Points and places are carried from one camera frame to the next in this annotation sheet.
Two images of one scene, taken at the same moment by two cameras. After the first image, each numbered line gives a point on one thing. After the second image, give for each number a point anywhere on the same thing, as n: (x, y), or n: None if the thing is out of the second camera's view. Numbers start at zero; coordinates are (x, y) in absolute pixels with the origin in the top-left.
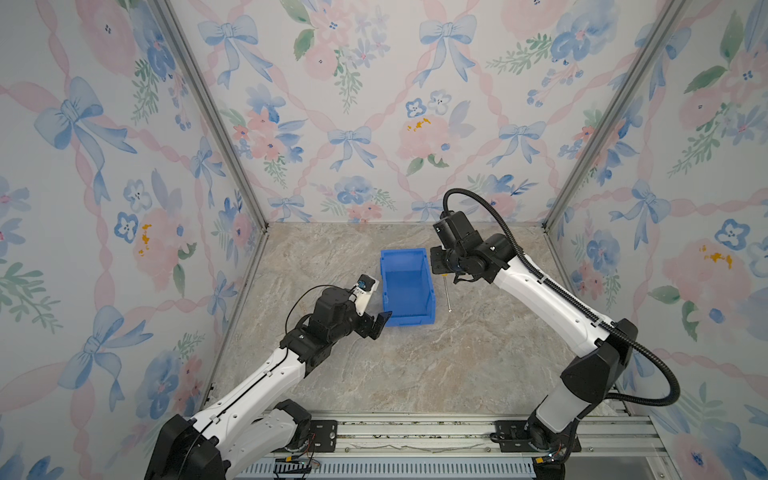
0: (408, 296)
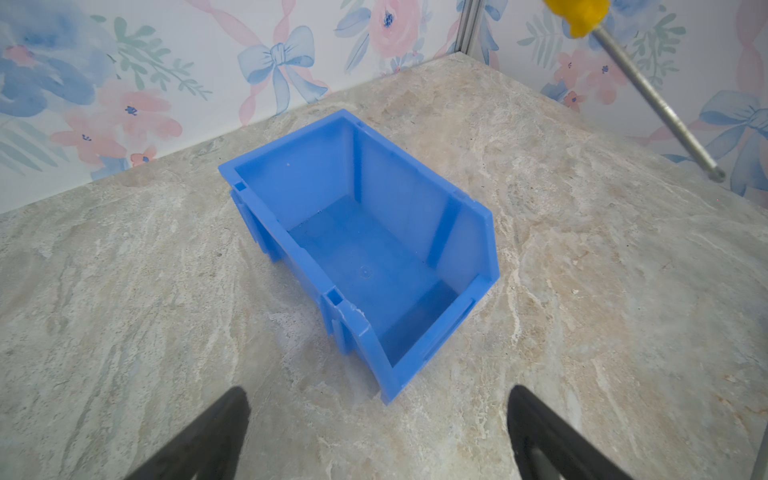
0: (393, 252)
